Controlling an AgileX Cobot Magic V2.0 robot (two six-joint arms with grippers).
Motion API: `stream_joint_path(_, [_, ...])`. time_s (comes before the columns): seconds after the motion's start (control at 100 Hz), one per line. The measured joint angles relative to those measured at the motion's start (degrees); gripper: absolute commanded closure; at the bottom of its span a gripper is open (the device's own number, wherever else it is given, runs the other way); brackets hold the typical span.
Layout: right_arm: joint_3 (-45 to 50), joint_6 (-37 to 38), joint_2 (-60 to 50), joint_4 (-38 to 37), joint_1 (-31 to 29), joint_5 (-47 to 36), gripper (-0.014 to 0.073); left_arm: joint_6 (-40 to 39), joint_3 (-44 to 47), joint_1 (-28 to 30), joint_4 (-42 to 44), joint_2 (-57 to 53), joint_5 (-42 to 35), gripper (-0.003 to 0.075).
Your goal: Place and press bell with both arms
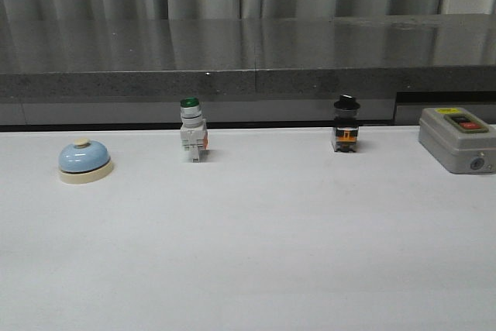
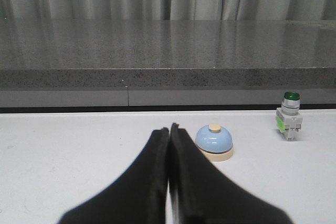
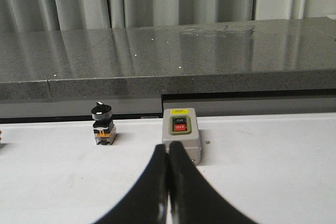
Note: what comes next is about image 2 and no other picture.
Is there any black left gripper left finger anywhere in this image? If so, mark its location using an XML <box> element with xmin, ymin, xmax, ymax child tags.
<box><xmin>59</xmin><ymin>128</ymin><xmax>169</xmax><ymax>223</ymax></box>

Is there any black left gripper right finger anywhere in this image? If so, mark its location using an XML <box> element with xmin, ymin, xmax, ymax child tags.
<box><xmin>168</xmin><ymin>123</ymin><xmax>292</xmax><ymax>223</ymax></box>

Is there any blue and cream desk bell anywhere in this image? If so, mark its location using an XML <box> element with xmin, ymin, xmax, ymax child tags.
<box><xmin>195</xmin><ymin>123</ymin><xmax>234</xmax><ymax>162</ymax></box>

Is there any grey stone counter ledge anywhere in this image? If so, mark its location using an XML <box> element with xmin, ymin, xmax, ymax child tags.
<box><xmin>1</xmin><ymin>19</ymin><xmax>335</xmax><ymax>90</ymax></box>

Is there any green pushbutton switch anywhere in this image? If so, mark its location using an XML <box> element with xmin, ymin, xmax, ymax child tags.
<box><xmin>276</xmin><ymin>91</ymin><xmax>303</xmax><ymax>141</ymax></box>

